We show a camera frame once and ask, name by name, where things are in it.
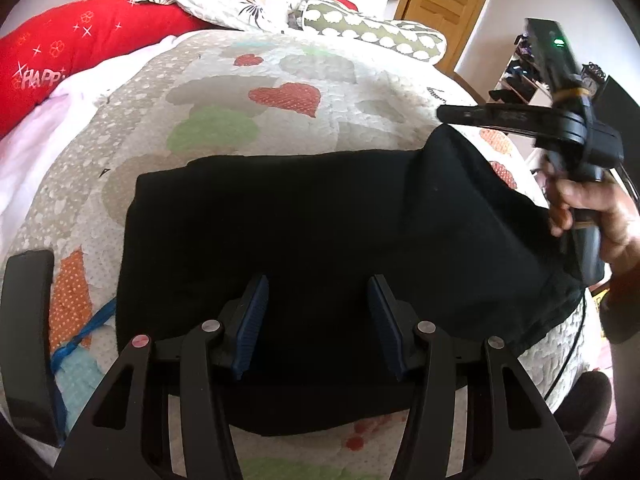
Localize black pants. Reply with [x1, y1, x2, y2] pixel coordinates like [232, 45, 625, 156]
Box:
[115, 126, 582, 437]

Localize right hand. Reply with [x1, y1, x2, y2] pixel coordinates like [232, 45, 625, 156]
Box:
[542, 158, 639, 275]

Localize black television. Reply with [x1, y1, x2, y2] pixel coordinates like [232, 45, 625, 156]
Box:
[594, 76, 640, 205]

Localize black desk clock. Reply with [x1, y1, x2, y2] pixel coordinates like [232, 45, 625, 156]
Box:
[582, 63, 608, 99]

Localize shoe rack with clutter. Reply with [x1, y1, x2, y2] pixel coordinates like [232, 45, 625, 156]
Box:
[503, 34, 549, 90]

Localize white tv shelf unit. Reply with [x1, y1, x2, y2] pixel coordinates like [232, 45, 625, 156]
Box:
[488, 72, 551, 165]

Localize green cloud pattern pillow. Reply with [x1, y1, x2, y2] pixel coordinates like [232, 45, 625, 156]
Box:
[288, 0, 448, 65]

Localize wooden door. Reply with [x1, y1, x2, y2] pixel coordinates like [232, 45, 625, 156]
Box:
[392, 0, 504, 77]

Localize pink white bedsheet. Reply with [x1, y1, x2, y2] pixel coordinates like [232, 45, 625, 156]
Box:
[1, 36, 178, 254]

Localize heart patterned quilted bedspread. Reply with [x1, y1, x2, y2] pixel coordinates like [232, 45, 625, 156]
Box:
[1, 30, 599, 479]

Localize long red bolster pillow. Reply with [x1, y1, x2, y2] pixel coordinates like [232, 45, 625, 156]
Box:
[0, 0, 210, 136]

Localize blue lanyard strap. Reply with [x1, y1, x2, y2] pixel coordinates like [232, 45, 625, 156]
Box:
[49, 296, 120, 443]

